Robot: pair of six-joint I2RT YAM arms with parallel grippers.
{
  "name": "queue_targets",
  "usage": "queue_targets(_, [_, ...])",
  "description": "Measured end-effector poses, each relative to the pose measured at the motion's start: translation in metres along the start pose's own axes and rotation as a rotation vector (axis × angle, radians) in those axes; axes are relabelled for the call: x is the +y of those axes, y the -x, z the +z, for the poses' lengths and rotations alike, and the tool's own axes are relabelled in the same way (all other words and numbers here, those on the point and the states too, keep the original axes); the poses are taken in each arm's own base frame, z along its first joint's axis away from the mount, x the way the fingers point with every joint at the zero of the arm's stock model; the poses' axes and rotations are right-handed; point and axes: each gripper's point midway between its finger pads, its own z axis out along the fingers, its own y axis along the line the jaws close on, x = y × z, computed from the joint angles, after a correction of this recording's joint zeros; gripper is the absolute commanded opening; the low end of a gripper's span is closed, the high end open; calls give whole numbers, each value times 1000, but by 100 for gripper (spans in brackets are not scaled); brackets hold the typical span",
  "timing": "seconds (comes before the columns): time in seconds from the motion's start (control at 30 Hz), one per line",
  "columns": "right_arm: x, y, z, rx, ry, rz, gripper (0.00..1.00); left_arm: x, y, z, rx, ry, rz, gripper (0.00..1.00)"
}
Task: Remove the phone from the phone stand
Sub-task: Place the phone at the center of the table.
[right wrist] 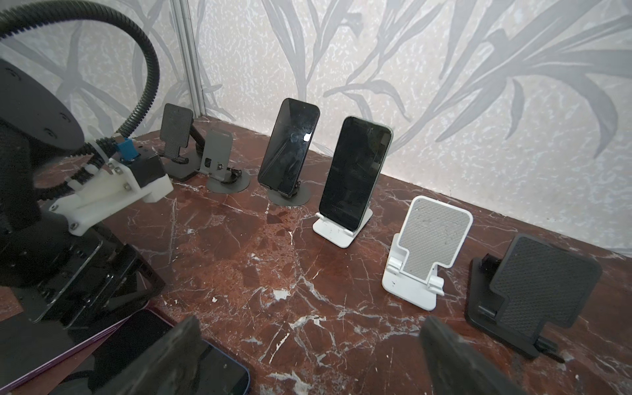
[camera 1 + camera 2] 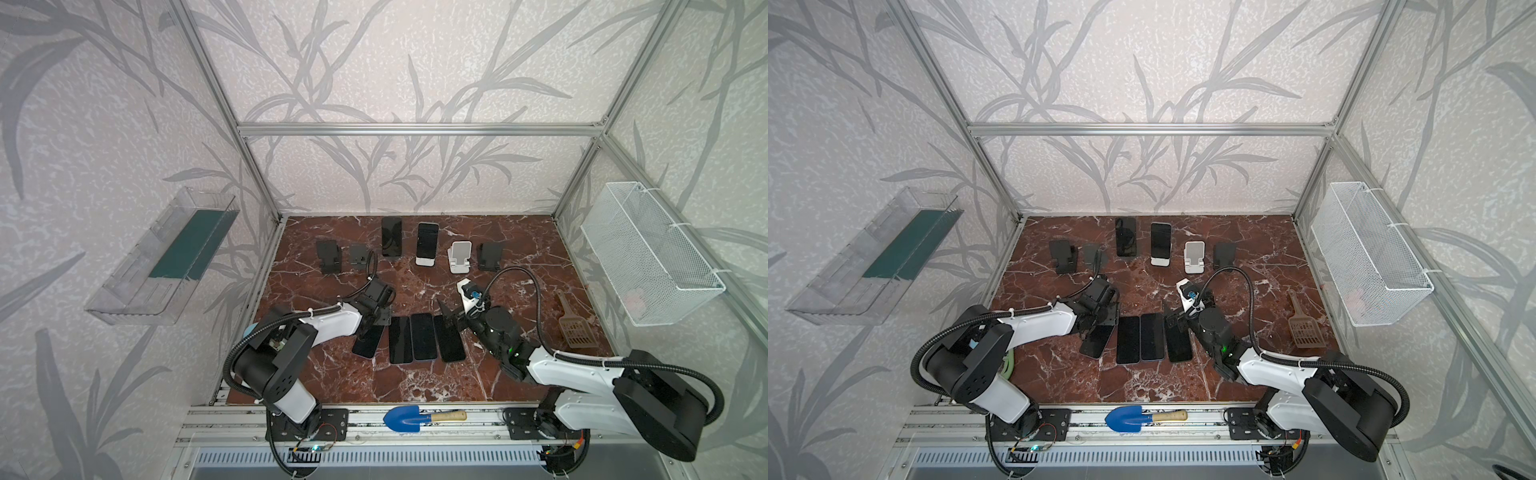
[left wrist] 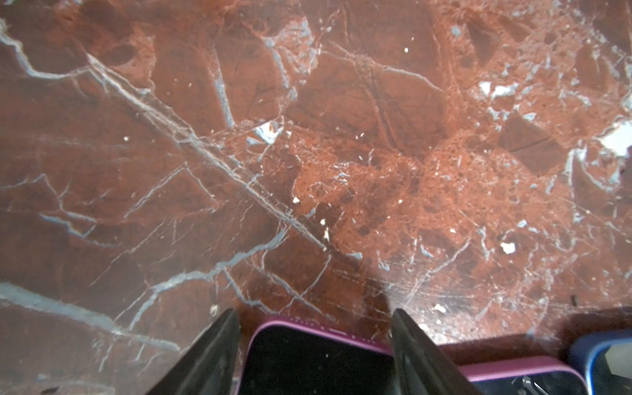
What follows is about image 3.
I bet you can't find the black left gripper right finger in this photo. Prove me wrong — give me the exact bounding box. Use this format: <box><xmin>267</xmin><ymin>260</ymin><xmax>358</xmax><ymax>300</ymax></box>
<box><xmin>389</xmin><ymin>309</ymin><xmax>480</xmax><ymax>395</ymax></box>

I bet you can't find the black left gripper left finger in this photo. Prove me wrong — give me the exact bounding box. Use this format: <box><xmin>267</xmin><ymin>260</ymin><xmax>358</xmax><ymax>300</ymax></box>
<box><xmin>148</xmin><ymin>309</ymin><xmax>240</xmax><ymax>395</ymax></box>

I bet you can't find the pink-edged phone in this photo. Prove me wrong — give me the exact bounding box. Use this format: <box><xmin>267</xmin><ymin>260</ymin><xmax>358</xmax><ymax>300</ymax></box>
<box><xmin>237</xmin><ymin>318</ymin><xmax>399</xmax><ymax>394</ymax></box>

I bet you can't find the blue-edged phone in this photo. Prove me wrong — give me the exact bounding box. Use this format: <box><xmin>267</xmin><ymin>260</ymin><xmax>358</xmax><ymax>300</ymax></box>
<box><xmin>568</xmin><ymin>329</ymin><xmax>631</xmax><ymax>395</ymax></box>

